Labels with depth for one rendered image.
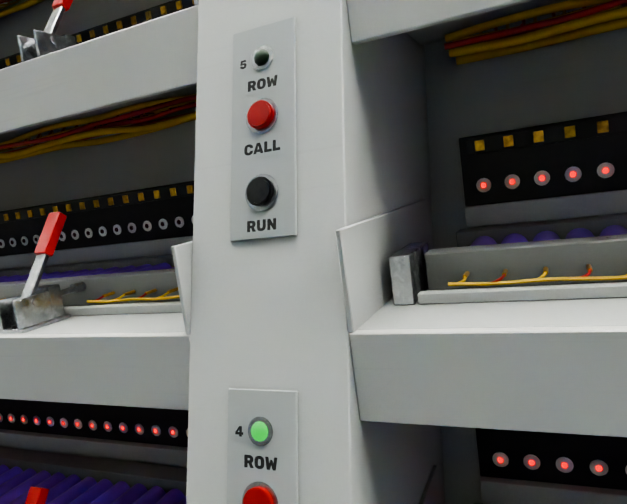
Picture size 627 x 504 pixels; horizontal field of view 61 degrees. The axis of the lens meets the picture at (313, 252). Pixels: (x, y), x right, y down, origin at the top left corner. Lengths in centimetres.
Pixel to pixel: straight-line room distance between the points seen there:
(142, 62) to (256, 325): 20
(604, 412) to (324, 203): 15
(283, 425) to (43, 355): 18
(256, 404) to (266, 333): 4
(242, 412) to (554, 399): 15
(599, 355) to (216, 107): 23
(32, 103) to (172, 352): 23
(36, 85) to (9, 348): 19
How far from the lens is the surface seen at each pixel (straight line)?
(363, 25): 31
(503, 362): 25
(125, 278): 43
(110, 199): 60
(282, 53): 31
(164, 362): 32
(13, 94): 48
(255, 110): 30
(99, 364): 36
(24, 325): 42
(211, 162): 31
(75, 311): 44
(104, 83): 41
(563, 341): 24
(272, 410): 28
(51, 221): 45
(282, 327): 27
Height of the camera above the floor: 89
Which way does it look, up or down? 9 degrees up
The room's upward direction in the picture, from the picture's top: 1 degrees counter-clockwise
